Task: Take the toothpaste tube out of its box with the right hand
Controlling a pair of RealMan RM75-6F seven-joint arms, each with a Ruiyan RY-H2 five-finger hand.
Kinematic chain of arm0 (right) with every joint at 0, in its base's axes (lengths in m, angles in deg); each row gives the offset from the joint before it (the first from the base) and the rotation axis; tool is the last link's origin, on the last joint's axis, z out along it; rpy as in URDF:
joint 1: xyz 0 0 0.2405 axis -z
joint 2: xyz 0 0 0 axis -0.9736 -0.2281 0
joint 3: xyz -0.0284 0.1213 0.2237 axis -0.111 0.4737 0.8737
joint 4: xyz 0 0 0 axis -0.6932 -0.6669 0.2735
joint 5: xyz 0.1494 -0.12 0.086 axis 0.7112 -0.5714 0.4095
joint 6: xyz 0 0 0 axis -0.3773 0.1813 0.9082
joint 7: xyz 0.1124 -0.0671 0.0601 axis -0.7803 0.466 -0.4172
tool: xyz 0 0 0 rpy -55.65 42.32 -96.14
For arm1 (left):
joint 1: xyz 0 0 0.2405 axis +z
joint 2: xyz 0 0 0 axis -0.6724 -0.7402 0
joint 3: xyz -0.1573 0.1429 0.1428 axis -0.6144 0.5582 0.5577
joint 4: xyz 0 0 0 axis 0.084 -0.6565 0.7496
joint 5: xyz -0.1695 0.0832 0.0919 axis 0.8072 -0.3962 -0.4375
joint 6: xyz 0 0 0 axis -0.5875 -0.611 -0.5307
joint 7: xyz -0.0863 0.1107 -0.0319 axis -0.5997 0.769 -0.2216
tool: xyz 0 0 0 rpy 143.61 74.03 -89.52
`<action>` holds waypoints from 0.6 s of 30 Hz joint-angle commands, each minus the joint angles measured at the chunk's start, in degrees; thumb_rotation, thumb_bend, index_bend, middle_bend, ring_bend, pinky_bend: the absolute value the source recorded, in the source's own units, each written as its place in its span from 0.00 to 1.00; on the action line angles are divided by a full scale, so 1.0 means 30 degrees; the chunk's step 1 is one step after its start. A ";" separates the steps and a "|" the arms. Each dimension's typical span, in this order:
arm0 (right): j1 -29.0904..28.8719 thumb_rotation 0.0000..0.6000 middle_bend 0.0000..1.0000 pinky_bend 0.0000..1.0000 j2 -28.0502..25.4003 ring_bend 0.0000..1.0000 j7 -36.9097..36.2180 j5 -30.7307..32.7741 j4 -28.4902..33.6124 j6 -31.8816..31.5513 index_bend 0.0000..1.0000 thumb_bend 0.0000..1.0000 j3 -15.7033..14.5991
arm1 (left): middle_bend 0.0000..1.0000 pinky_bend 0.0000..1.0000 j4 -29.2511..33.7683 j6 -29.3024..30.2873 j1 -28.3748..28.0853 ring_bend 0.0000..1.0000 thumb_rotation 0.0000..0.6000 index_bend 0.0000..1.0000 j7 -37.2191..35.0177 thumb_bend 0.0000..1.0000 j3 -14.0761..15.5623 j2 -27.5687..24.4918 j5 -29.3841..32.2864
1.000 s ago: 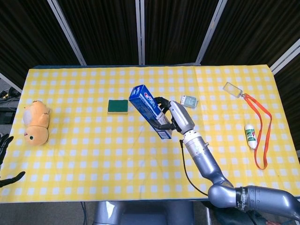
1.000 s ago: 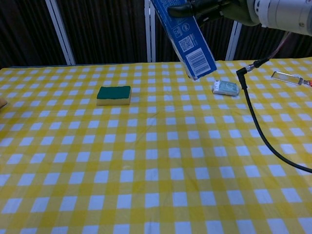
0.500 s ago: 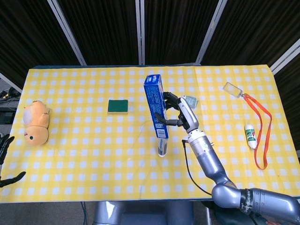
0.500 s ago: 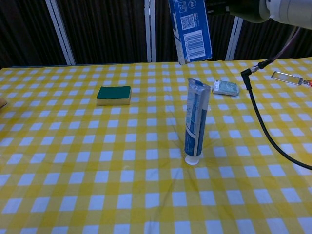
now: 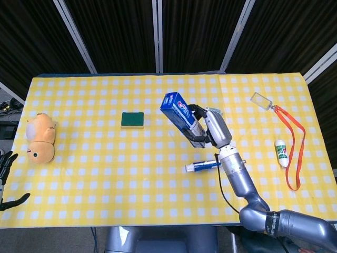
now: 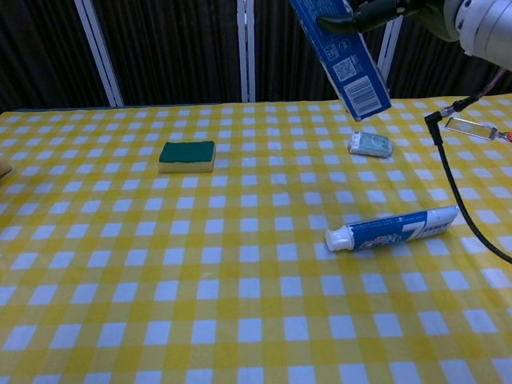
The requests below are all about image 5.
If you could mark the white green small bottle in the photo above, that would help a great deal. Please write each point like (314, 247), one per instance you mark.
(281, 154)

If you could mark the dark folding screen panel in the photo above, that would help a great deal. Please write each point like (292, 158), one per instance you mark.
(116, 34)
(284, 34)
(29, 39)
(200, 34)

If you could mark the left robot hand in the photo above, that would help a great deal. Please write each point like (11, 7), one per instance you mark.
(6, 163)

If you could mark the green yellow sponge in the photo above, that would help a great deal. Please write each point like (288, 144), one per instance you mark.
(132, 119)

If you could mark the yellow white checkered tablecloth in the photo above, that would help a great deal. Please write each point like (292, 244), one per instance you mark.
(131, 171)

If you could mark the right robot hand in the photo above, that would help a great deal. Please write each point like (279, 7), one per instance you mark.
(218, 129)

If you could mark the white screen frame post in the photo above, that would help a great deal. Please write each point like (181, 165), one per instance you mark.
(319, 63)
(11, 92)
(76, 39)
(157, 37)
(237, 39)

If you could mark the blue white toothpaste tube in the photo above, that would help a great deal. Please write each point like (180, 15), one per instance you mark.
(201, 166)

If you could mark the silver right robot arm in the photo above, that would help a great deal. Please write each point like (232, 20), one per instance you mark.
(239, 176)

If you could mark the blue toothpaste box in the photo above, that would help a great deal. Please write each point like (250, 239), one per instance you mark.
(179, 110)

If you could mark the orange plush toy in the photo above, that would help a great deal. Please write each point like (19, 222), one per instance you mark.
(42, 134)

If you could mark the clear badge holder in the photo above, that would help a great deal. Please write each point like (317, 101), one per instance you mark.
(262, 100)

